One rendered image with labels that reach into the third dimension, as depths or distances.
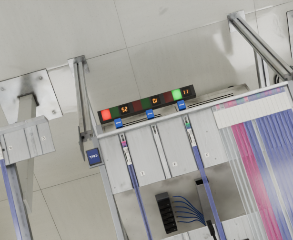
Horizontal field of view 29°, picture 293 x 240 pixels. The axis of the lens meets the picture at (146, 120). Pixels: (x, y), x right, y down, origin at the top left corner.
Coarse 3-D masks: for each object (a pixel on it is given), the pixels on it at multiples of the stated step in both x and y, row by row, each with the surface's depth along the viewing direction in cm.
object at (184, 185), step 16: (208, 96) 257; (224, 96) 253; (144, 112) 258; (160, 112) 254; (112, 128) 252; (192, 176) 212; (208, 176) 213; (224, 176) 214; (128, 192) 211; (144, 192) 212; (160, 192) 213; (176, 192) 214; (192, 192) 215; (224, 192) 218; (128, 208) 214; (144, 208) 215; (176, 208) 218; (224, 208) 221; (240, 208) 222; (128, 224) 218; (160, 224) 220; (176, 224) 221; (192, 224) 223
